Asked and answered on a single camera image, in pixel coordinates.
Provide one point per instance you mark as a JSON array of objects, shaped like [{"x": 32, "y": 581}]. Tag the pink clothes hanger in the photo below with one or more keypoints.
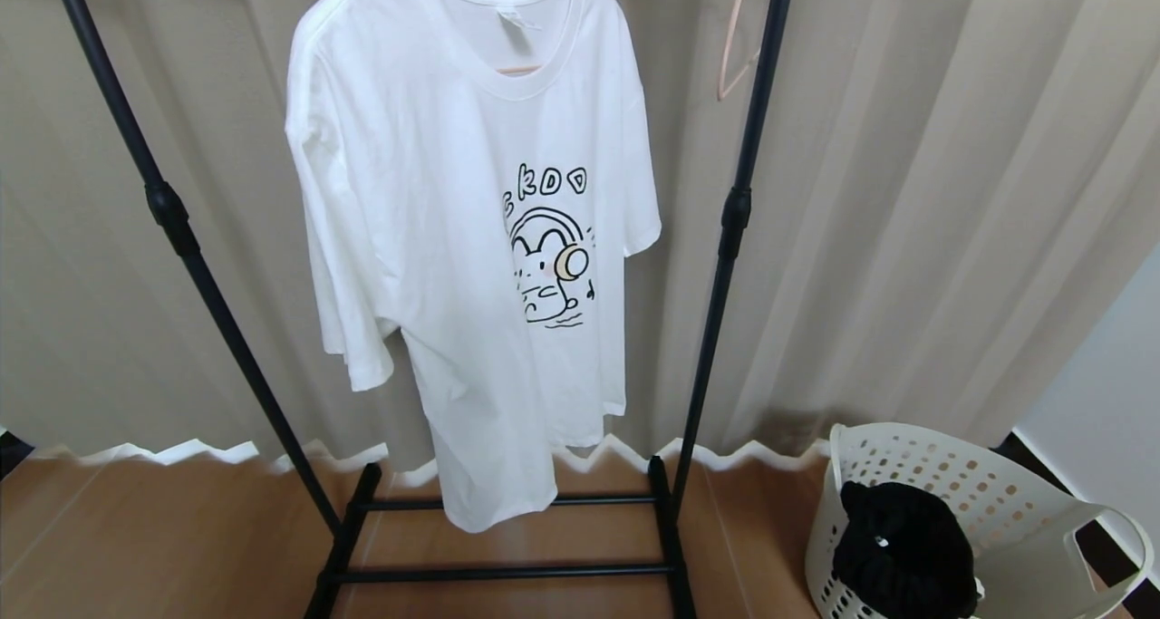
[
  {"x": 518, "y": 70},
  {"x": 729, "y": 57}
]

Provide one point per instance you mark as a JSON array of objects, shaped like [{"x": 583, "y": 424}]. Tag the beige curtain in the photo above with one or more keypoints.
[{"x": 906, "y": 193}]

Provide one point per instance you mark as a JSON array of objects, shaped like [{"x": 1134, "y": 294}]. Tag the black garment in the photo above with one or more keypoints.
[{"x": 906, "y": 556}]

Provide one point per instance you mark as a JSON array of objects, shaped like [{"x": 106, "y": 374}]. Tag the white laundry basket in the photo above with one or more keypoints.
[{"x": 961, "y": 474}]

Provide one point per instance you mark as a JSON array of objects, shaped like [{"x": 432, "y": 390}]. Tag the black clothes rack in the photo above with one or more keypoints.
[{"x": 168, "y": 211}]

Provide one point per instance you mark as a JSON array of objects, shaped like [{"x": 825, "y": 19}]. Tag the white printed t-shirt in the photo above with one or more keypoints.
[{"x": 435, "y": 238}]

